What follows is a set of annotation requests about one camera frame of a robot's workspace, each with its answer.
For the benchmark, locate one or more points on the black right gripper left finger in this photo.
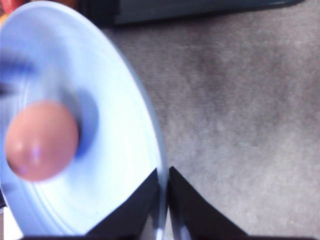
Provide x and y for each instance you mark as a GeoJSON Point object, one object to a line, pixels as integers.
{"type": "Point", "coordinates": [131, 218]}

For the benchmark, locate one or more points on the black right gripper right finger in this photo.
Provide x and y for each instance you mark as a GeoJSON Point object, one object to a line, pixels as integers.
{"type": "Point", "coordinates": [197, 218]}

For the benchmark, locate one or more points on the brown egg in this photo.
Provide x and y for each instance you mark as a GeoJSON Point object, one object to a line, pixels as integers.
{"type": "Point", "coordinates": [41, 141]}

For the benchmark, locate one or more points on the light blue plate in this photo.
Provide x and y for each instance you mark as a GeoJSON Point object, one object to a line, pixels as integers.
{"type": "Point", "coordinates": [52, 52]}

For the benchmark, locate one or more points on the dark teal tray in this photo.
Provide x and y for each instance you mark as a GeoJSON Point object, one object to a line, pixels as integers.
{"type": "Point", "coordinates": [133, 12]}

